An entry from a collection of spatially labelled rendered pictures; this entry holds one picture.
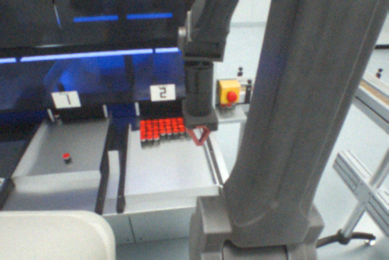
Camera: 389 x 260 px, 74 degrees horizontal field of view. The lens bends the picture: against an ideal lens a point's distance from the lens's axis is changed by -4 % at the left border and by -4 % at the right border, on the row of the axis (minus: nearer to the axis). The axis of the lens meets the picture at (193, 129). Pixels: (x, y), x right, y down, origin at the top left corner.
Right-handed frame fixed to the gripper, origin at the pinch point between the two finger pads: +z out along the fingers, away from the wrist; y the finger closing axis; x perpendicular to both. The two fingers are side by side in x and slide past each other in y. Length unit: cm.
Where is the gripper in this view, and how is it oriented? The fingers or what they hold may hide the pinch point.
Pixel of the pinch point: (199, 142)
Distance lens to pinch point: 63.2
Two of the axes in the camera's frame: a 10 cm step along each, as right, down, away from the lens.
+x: -9.9, 0.9, -1.0
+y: -1.4, -5.9, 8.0
